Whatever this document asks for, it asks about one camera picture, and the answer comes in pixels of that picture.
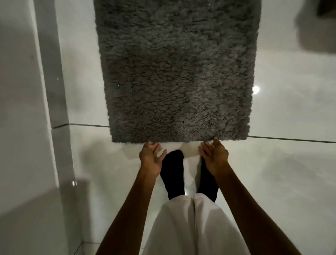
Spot person's left hand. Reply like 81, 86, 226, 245
139, 141, 167, 178

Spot person's right hand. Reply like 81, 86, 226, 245
199, 138, 229, 178

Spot person's left forearm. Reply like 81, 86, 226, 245
96, 168, 160, 255

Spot person's right forearm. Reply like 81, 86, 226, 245
214, 166, 303, 255

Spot black sock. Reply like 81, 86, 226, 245
197, 157, 219, 203
160, 150, 186, 201

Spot white trousers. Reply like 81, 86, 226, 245
142, 193, 251, 255

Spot grey shaggy rug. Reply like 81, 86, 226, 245
93, 0, 263, 144

